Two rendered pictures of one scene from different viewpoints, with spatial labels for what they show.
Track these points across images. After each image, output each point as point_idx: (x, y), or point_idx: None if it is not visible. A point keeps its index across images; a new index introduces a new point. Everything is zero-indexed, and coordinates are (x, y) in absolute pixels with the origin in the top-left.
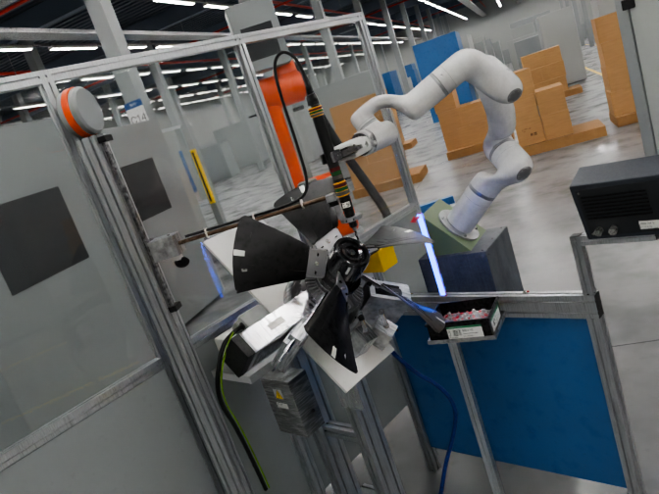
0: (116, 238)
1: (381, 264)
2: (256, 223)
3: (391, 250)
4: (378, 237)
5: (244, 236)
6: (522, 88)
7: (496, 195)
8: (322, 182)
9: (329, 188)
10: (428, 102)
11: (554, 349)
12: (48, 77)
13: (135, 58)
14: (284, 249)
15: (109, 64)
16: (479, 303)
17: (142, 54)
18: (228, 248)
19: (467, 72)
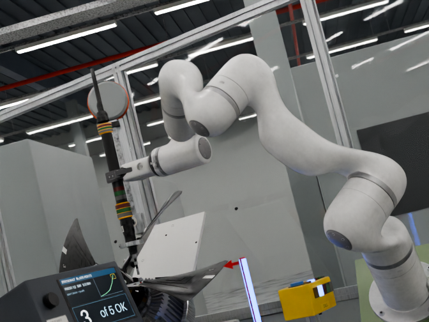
0: (149, 206)
1: (282, 309)
2: (76, 228)
3: (304, 296)
4: (187, 273)
5: (69, 237)
6: (200, 119)
7: (380, 262)
8: (174, 195)
9: (167, 204)
10: (166, 125)
11: None
12: (117, 68)
13: (186, 38)
14: (82, 258)
15: (163, 48)
16: None
17: (190, 32)
18: (153, 240)
19: (165, 93)
